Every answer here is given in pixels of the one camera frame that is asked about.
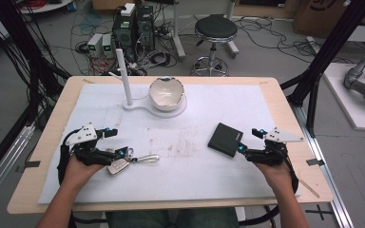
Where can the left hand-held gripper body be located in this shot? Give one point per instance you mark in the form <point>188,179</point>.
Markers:
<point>83,135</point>

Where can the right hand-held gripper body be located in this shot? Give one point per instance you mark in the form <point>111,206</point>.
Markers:
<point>278,136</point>

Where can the black wallet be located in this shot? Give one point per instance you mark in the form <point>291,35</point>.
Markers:
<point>225,139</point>

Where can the person's left hand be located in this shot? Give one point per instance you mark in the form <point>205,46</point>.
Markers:
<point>79,172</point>

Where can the person's right hand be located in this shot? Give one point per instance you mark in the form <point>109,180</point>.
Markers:
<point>275,177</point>

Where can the wooden table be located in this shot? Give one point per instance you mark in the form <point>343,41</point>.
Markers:
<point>52,133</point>

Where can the black tape strip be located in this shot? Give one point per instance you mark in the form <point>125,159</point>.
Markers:
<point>315,161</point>
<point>28,164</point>

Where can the white stand with pole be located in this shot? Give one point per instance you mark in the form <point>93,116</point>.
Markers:
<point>125,79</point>

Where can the thin wooden stick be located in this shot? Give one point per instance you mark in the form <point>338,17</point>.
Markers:
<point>309,188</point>

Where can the white table mat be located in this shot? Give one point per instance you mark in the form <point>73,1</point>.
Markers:
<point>183,177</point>

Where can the white shell-shaped bowl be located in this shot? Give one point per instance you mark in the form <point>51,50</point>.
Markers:
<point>166,93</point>

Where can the white platform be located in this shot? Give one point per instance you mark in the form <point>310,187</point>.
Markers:
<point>345,104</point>

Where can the person's legs in jeans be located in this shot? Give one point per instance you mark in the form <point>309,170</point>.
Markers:
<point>171,220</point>

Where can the black tape cross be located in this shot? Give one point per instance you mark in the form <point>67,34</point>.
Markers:
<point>320,212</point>

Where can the white power supply box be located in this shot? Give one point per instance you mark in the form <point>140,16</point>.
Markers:
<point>94,44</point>
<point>107,46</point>

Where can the black computer tower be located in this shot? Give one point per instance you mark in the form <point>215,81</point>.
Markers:
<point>145,27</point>
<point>124,36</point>

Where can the white desk leg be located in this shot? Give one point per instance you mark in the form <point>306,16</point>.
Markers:
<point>232,38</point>
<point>178,34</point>

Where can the black round stool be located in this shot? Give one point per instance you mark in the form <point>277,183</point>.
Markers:
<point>216,28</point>

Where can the white box on computer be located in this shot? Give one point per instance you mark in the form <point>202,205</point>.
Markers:
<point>128,9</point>

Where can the cardboard box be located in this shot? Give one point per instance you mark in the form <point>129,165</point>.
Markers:
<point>323,15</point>

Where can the round white table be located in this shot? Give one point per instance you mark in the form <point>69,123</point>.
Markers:
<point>44,6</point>

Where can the aluminium rail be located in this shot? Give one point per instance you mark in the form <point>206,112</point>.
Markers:
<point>3,164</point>
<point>329,177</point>

